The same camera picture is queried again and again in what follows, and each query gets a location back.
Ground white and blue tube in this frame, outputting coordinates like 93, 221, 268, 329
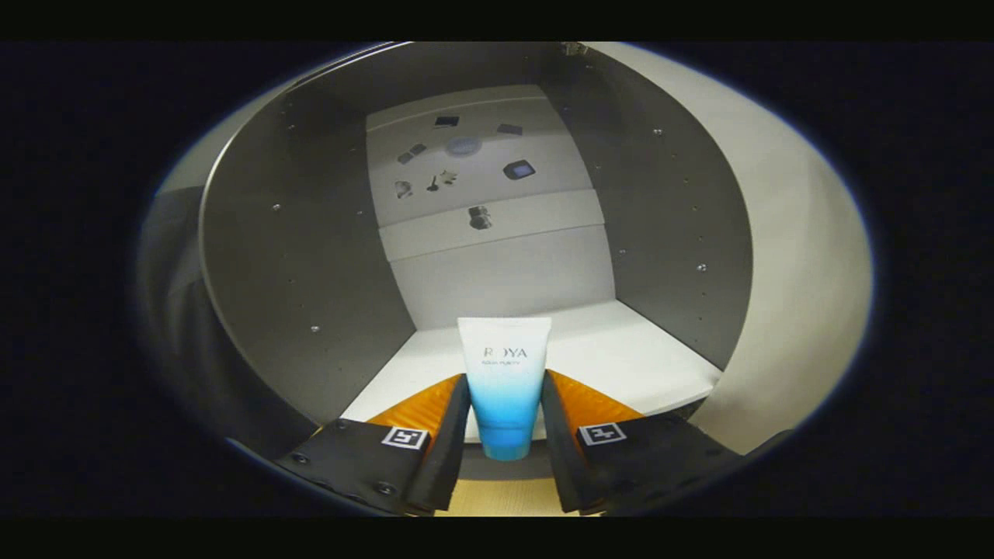
457, 316, 553, 462

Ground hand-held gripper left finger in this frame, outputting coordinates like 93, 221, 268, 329
273, 374, 472, 517

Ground white cabinet with grey frame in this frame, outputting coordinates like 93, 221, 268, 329
198, 42, 754, 467

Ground black backdrop cloth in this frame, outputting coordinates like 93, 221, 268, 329
138, 186, 319, 460

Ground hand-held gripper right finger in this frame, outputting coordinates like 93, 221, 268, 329
541, 370, 742, 516

